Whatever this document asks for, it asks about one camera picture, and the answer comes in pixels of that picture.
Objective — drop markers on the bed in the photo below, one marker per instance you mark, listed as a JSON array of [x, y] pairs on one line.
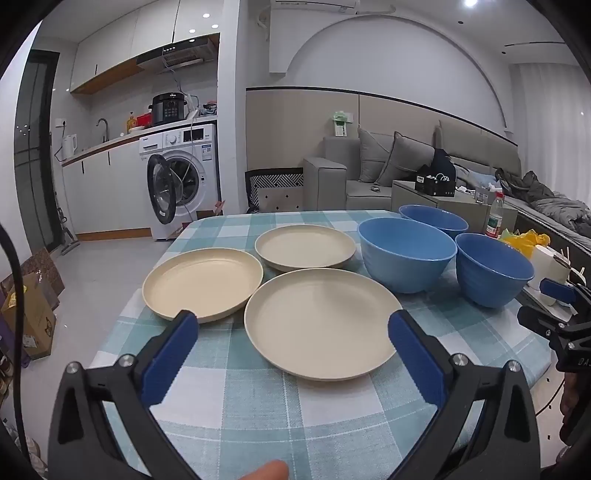
[[549, 231]]

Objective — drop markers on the black box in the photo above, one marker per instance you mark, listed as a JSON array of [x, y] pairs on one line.
[[431, 185]]

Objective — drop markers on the upright vacuum cleaner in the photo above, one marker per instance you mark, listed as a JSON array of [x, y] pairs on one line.
[[69, 244]]

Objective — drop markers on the beige round plate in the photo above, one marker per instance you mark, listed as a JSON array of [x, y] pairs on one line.
[[304, 244], [203, 281], [318, 318]]

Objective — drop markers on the dark glass door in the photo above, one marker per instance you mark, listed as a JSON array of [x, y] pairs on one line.
[[32, 161]]

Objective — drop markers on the blue ribbed bowl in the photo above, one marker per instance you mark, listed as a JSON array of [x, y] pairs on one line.
[[438, 219], [494, 277], [401, 258]]

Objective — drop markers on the white electric kettle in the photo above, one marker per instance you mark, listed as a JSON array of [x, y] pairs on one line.
[[69, 146]]

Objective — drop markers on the grey duvet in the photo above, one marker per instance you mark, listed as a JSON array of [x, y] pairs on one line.
[[563, 210]]

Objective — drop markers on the brown cardboard box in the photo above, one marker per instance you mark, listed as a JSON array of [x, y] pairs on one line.
[[32, 323]]

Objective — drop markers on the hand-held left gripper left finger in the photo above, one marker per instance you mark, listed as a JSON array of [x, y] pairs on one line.
[[171, 355]]

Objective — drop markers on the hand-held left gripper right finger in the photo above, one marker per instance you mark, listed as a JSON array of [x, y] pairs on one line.
[[415, 355]]

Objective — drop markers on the person's right hand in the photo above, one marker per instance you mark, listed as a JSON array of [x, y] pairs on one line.
[[570, 394]]

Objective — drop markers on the yellow plastic bag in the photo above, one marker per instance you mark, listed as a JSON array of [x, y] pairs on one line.
[[531, 242]]

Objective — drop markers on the beige mug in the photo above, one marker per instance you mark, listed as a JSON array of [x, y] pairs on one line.
[[562, 270]]

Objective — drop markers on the grey drawer cabinet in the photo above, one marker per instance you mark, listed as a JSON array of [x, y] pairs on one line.
[[461, 204]]

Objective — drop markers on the yellow bottle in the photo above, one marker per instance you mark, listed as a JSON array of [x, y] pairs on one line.
[[132, 123]]

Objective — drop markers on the red container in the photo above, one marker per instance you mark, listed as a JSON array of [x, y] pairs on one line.
[[144, 121]]

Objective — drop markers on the dark blue bag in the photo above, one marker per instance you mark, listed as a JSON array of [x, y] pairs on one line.
[[442, 161]]

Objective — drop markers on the grey cushion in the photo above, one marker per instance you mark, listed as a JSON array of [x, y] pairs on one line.
[[401, 159], [371, 157]]

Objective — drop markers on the white air conditioner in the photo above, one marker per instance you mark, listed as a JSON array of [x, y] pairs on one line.
[[314, 5]]

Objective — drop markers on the white kitchen cabinets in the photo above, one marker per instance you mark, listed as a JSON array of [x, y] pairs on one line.
[[111, 41], [106, 194]]

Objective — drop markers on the dark grey jacket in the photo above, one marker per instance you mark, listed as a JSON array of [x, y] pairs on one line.
[[521, 184]]

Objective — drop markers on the grey sofa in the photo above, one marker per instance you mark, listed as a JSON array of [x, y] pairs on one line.
[[332, 184]]

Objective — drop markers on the kitchen faucet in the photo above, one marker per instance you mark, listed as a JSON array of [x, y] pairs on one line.
[[106, 131]]

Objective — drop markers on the clear water bottle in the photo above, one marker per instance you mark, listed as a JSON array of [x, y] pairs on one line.
[[495, 221]]

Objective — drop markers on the range hood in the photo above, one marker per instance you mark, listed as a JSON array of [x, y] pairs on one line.
[[184, 55]]

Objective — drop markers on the green white wall panel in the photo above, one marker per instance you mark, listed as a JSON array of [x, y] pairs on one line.
[[340, 127]]

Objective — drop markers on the black pressure cooker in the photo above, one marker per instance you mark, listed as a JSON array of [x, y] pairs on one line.
[[168, 108]]

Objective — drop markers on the white lower kitchen cabinets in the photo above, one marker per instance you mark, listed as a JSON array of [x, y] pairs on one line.
[[106, 194]]

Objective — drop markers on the patterned brown box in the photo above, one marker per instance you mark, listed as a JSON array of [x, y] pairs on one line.
[[46, 267]]

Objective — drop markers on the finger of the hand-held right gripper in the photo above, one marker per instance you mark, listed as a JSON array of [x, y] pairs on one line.
[[556, 288], [538, 318]]

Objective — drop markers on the red cardboard box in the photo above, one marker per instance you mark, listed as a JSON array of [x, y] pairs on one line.
[[212, 210]]

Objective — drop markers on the white upper kitchen cabinets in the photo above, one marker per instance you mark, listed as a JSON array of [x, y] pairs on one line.
[[111, 41]]

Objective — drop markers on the person's left hand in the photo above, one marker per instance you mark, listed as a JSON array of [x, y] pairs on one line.
[[270, 471]]

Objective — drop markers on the white curtain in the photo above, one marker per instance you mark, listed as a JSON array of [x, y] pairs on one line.
[[554, 129]]

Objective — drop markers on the white washing machine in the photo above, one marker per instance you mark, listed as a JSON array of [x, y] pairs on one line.
[[203, 152]]

